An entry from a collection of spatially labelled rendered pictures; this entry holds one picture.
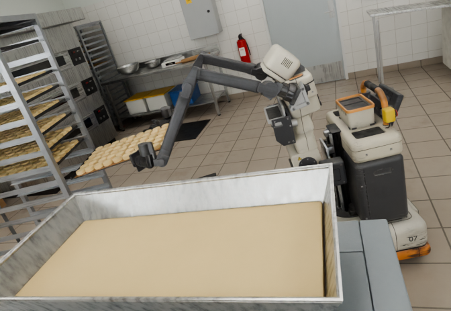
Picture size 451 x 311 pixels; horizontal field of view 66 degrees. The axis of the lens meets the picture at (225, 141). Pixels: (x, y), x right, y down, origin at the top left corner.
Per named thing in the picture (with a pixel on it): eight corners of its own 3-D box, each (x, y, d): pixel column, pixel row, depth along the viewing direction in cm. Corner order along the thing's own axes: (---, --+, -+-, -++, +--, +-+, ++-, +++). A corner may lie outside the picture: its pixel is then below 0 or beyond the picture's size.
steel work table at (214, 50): (119, 132, 604) (97, 78, 568) (139, 117, 666) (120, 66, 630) (221, 115, 539) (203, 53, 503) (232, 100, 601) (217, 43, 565)
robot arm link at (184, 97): (194, 85, 160) (195, 84, 170) (182, 81, 159) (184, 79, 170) (164, 170, 169) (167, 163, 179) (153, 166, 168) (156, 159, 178)
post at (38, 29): (139, 246, 261) (35, 13, 198) (138, 249, 258) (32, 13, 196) (135, 247, 262) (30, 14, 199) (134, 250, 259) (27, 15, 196)
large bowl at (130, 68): (115, 78, 577) (111, 70, 572) (127, 72, 611) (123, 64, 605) (135, 74, 564) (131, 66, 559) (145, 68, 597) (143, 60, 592)
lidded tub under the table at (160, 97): (148, 111, 586) (143, 97, 576) (160, 103, 626) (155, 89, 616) (168, 108, 573) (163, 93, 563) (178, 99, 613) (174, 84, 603)
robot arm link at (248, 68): (193, 52, 199) (196, 47, 208) (190, 74, 206) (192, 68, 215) (269, 69, 201) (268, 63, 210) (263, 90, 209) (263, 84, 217)
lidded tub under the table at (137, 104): (128, 115, 601) (123, 101, 591) (141, 106, 640) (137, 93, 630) (147, 112, 587) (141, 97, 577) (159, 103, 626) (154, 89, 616)
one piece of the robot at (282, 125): (294, 124, 212) (287, 90, 204) (303, 142, 186) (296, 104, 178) (268, 130, 214) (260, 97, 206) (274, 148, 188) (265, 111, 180)
